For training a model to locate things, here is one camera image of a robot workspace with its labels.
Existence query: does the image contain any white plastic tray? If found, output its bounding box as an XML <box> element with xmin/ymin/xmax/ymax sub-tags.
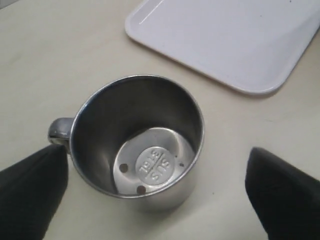
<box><xmin>125</xmin><ymin>0</ymin><xmax>320</xmax><ymax>94</ymax></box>

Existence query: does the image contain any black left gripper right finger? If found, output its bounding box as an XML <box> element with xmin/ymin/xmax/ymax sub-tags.
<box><xmin>244</xmin><ymin>147</ymin><xmax>320</xmax><ymax>240</ymax></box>

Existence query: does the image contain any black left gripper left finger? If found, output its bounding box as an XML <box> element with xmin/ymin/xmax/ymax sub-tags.
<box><xmin>0</xmin><ymin>144</ymin><xmax>69</xmax><ymax>240</ymax></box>

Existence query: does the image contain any steel mug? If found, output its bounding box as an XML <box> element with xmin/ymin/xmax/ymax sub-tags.
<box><xmin>47</xmin><ymin>74</ymin><xmax>205</xmax><ymax>211</ymax></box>

